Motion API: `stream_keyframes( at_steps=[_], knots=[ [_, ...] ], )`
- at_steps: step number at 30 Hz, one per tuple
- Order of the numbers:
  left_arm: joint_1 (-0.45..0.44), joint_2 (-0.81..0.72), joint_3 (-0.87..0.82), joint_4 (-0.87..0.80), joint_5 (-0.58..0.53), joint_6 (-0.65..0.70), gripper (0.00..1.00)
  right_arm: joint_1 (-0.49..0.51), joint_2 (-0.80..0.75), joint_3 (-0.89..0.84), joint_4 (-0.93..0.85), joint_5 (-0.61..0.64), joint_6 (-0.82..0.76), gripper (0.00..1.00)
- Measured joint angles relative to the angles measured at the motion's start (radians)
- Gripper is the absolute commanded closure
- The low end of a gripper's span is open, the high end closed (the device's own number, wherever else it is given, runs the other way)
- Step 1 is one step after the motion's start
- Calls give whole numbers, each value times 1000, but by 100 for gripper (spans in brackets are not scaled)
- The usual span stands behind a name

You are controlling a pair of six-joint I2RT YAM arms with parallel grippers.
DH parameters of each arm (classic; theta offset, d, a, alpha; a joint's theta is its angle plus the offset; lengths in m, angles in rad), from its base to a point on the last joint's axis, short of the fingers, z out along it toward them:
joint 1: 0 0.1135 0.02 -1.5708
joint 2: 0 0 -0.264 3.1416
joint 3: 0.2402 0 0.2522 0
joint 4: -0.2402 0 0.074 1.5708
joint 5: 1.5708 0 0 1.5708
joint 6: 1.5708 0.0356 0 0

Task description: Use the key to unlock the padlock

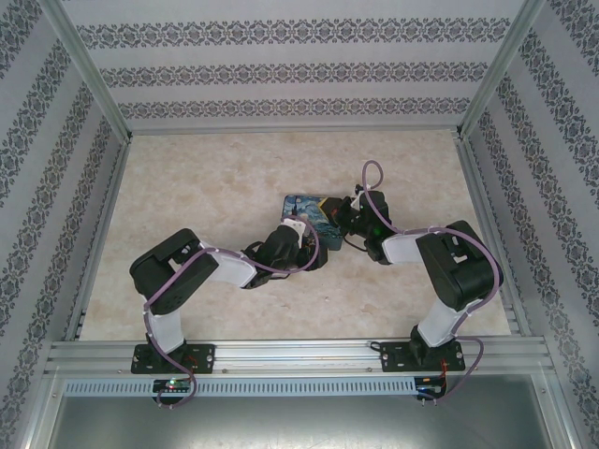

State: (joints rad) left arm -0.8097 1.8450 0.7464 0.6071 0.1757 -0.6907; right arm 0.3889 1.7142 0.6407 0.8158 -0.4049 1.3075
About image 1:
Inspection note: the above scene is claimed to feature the slanted aluminium frame post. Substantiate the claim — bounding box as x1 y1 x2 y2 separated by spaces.
454 0 548 140
38 0 136 142

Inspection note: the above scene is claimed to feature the starry night print tin box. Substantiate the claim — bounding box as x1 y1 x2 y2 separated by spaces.
282 193 350 252

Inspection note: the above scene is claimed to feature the wide aluminium base rail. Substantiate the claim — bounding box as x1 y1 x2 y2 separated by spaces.
45 339 549 376

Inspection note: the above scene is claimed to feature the small green circuit board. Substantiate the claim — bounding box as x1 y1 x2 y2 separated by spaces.
416 376 449 399
153 379 194 399

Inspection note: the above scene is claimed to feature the grey metal sheet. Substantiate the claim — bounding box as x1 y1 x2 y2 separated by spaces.
27 395 575 449

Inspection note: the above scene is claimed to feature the slotted grey cable duct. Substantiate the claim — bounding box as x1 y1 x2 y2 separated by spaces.
63 377 418 397

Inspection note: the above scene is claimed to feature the aluminium frame bar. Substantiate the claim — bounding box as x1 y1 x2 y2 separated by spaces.
125 123 462 138
456 138 533 336
64 138 134 343

